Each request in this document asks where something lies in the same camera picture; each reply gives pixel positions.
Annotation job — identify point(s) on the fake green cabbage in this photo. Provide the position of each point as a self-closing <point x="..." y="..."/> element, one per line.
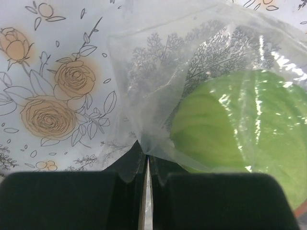
<point x="250" y="121"/>

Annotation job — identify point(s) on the clear zip top bag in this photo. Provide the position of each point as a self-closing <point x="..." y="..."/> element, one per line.
<point x="167" y="48"/>

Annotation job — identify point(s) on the floral table mat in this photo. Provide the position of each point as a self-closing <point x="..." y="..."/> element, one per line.
<point x="60" y="107"/>

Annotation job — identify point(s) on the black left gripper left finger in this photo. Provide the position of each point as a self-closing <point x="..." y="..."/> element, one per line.
<point x="103" y="200"/>

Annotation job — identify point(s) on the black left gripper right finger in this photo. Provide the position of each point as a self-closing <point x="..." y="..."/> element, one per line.
<point x="216" y="201"/>

